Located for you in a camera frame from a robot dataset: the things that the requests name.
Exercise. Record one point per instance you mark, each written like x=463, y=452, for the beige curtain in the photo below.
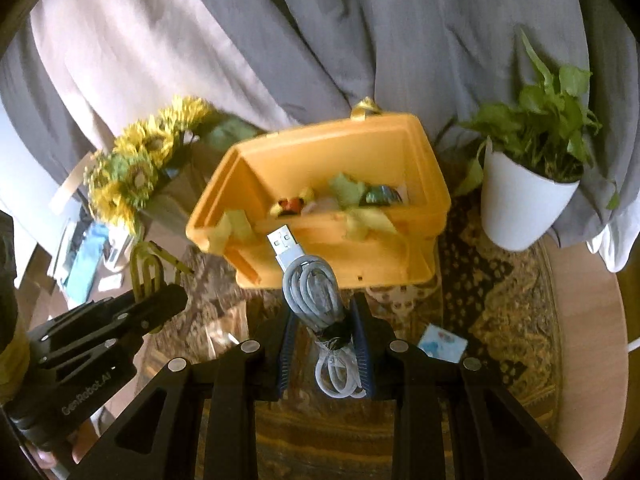
x=150, y=35

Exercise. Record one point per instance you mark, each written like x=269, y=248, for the light blue packet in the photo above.
x=442, y=344

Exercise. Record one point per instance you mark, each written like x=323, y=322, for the potted plant in white pot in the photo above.
x=530, y=200

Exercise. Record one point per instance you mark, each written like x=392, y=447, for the small yellow toy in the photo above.
x=292, y=202

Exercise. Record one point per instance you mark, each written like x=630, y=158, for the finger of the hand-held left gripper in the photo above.
x=150, y=305
x=100, y=350

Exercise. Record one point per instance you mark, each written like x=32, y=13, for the patterned fringed table cloth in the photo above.
x=500, y=285

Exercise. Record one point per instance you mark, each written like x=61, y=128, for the green plush toy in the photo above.
x=350, y=187

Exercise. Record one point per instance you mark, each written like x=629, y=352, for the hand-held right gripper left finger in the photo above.
x=285, y=355

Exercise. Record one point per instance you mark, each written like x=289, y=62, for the person's left hand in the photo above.
x=79, y=447

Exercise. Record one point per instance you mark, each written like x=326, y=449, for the orange plastic crate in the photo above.
x=310, y=160

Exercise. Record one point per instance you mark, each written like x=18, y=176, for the grey curtain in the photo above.
x=400, y=35
x=45, y=100

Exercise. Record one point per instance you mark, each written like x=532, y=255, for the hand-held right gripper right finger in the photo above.
x=362, y=350

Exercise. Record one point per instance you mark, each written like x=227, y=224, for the sunflower bouquet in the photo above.
x=140, y=160

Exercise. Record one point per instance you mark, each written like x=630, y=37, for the blue cloth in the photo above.
x=87, y=265

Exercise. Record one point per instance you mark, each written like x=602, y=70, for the clear plastic packet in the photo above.
x=227, y=330

